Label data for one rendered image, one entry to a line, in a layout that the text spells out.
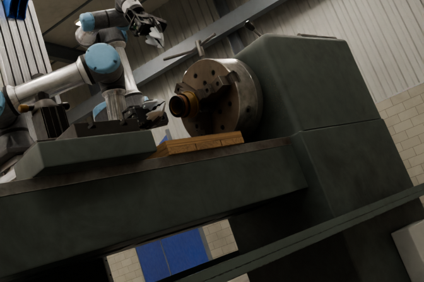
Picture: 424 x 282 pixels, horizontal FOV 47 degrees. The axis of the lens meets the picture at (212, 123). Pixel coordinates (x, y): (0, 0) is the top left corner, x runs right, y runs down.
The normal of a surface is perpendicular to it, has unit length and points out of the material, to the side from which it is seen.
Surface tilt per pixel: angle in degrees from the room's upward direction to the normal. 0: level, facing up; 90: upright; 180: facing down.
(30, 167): 90
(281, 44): 90
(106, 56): 89
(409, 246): 90
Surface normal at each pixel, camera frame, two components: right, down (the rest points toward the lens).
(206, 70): -0.71, 0.08
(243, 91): 0.67, -0.22
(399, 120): -0.49, -0.05
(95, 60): 0.15, -0.31
